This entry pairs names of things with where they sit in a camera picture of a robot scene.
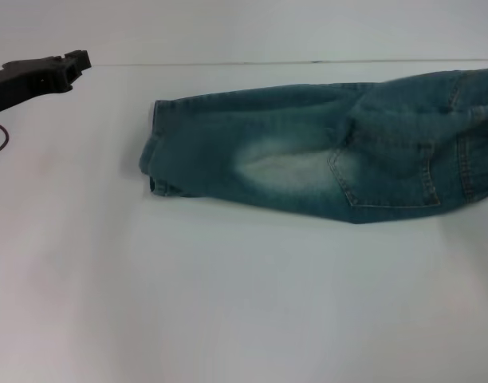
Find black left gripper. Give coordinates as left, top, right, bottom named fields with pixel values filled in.
left=0, top=49, right=93, bottom=117

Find blue denim shorts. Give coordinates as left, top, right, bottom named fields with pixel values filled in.
left=138, top=65, right=488, bottom=225

